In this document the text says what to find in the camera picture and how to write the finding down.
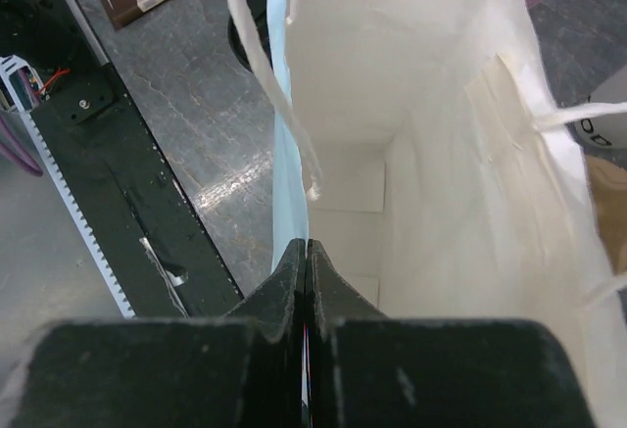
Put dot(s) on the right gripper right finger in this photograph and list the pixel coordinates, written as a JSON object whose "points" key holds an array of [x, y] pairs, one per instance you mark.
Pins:
{"points": [[370, 370]]}

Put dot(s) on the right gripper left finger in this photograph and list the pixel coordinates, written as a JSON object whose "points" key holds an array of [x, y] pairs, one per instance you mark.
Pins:
{"points": [[242, 369]]}

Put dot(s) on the light blue paper bag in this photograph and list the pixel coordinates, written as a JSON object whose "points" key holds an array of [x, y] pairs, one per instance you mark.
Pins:
{"points": [[419, 141]]}

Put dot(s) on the stack of white paper cups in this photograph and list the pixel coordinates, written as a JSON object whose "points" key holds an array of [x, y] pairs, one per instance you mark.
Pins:
{"points": [[607, 132]]}

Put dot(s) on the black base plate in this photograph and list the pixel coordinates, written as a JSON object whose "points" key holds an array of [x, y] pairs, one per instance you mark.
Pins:
{"points": [[157, 246]]}

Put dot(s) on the white cable duct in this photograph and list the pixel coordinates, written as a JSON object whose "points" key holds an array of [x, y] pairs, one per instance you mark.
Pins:
{"points": [[9, 66]]}

